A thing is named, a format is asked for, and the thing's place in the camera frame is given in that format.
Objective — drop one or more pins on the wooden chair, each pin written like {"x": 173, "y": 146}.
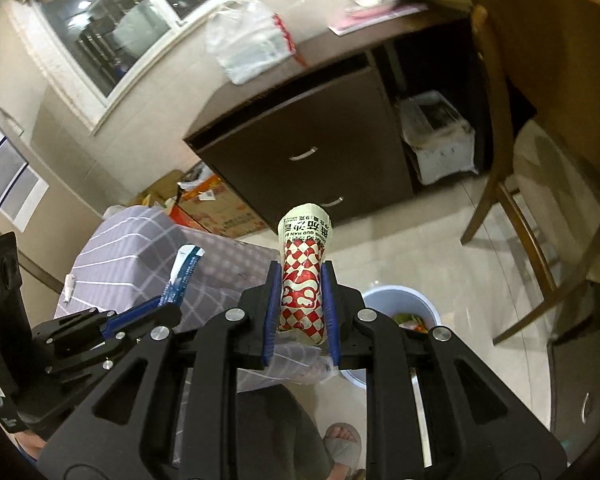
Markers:
{"x": 545, "y": 50}

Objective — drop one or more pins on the red white checked wrapper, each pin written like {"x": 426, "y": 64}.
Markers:
{"x": 302, "y": 280}

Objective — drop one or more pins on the white foam box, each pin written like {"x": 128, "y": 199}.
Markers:
{"x": 437, "y": 135}

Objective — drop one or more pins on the blue white wrapper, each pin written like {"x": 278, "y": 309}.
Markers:
{"x": 186, "y": 265}

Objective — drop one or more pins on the person's slippered foot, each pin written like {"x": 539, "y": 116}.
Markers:
{"x": 342, "y": 442}

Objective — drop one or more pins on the pink book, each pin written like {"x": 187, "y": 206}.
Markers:
{"x": 375, "y": 17}

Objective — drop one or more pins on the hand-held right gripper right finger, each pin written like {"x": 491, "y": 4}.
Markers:
{"x": 331, "y": 320}

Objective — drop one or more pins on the white plastic bag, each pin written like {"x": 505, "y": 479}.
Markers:
{"x": 250, "y": 45}

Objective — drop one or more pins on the orange cardboard box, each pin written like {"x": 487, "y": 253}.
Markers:
{"x": 220, "y": 210}

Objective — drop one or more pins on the light blue plastic bin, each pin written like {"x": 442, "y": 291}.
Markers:
{"x": 380, "y": 297}

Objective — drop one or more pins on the small white paper scrap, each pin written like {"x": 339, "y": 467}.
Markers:
{"x": 69, "y": 287}

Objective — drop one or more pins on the person's grey trouser leg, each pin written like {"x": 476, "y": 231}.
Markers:
{"x": 275, "y": 430}

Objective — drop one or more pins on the pile of discarded wrappers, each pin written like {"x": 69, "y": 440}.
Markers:
{"x": 410, "y": 322}

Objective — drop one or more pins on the purple checked cloth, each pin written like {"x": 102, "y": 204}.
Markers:
{"x": 130, "y": 245}

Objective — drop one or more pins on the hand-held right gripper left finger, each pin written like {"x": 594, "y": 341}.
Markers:
{"x": 271, "y": 315}

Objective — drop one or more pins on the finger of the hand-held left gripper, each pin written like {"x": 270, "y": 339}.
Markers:
{"x": 132, "y": 316}
{"x": 152, "y": 317}

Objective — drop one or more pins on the dark wooden drawer cabinet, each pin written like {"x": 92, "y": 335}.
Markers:
{"x": 330, "y": 135}

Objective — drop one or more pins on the white framed window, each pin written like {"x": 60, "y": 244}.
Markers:
{"x": 105, "y": 25}

